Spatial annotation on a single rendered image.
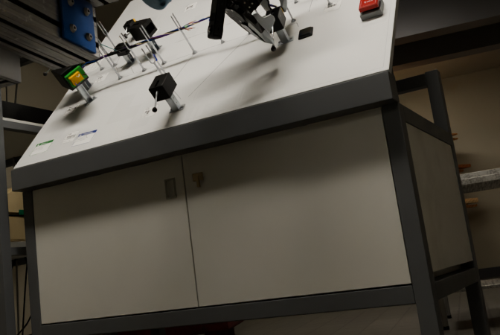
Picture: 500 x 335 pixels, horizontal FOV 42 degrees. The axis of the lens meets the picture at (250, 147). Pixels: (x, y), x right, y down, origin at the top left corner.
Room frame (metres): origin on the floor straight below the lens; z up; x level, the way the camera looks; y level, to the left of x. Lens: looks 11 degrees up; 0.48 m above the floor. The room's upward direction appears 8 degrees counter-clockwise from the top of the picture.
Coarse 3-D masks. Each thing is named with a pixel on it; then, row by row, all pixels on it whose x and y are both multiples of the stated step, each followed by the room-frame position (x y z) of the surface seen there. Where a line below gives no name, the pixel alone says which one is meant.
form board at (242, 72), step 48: (192, 0) 2.21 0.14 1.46; (288, 0) 1.85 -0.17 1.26; (336, 0) 1.71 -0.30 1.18; (384, 0) 1.59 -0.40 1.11; (144, 48) 2.10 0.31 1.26; (240, 48) 1.77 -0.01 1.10; (288, 48) 1.65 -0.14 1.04; (336, 48) 1.54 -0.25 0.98; (384, 48) 1.44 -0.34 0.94; (96, 96) 2.01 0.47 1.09; (144, 96) 1.85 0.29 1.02; (192, 96) 1.71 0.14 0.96; (240, 96) 1.59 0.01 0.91; (288, 96) 1.50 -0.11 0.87; (96, 144) 1.78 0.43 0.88
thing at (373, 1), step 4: (360, 0) 1.57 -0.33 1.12; (364, 0) 1.56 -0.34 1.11; (368, 0) 1.55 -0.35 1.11; (372, 0) 1.54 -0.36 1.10; (376, 0) 1.53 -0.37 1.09; (360, 4) 1.56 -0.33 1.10; (364, 4) 1.55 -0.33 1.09; (368, 4) 1.54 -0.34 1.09; (372, 4) 1.53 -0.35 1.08; (376, 4) 1.53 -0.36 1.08; (360, 8) 1.55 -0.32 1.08; (364, 8) 1.54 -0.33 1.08; (368, 8) 1.54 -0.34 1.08; (372, 8) 1.54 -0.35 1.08; (360, 12) 1.55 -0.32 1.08
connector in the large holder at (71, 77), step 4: (76, 68) 1.87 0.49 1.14; (80, 68) 1.88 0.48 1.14; (72, 72) 1.87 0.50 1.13; (76, 72) 1.87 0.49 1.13; (80, 72) 1.88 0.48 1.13; (84, 72) 1.89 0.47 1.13; (68, 76) 1.87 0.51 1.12; (72, 76) 1.87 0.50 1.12; (80, 76) 1.88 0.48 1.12; (84, 76) 1.90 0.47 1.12; (68, 80) 1.87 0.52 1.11; (72, 80) 1.87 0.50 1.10; (76, 80) 1.87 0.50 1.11; (80, 80) 1.88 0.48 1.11; (72, 84) 1.88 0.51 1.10
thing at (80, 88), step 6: (72, 66) 1.88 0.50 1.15; (54, 72) 1.91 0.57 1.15; (60, 72) 1.88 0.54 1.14; (66, 72) 1.87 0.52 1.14; (60, 78) 1.90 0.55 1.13; (66, 84) 1.90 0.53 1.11; (72, 90) 1.91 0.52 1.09; (78, 90) 1.96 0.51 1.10; (84, 90) 1.98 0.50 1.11; (84, 96) 1.99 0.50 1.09; (90, 96) 1.98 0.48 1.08; (90, 102) 1.99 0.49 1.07
